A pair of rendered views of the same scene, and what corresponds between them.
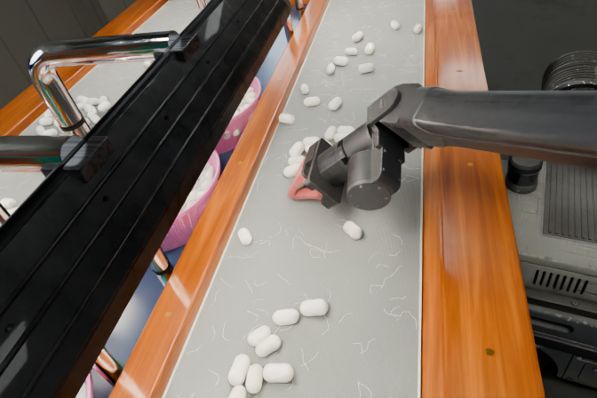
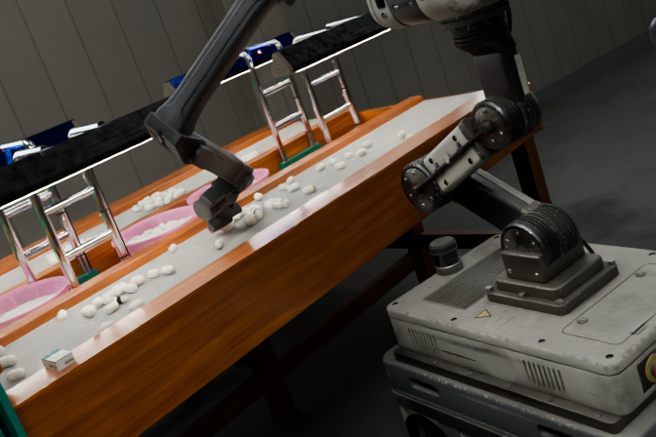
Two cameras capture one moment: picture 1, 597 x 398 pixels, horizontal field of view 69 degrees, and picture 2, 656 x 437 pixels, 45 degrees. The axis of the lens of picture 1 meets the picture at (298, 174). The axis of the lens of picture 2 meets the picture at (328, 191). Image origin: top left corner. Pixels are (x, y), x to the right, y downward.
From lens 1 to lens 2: 1.58 m
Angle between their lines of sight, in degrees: 35
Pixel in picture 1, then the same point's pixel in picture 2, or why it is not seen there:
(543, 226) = (429, 295)
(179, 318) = (112, 271)
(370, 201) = (204, 214)
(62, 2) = (235, 127)
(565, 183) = (482, 269)
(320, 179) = not seen: hidden behind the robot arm
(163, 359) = (94, 282)
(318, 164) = not seen: hidden behind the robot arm
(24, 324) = (14, 178)
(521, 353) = (214, 275)
